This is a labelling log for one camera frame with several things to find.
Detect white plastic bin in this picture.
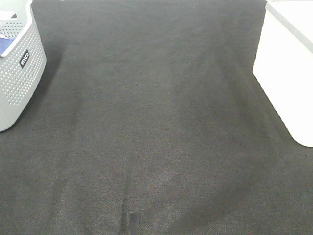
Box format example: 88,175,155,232
252,0,313,147

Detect black table mat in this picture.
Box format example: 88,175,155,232
0,0,313,235

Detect blue cloth in basket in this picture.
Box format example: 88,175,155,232
0,35,14,54

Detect grey perforated laundry basket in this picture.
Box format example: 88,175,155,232
0,0,47,131

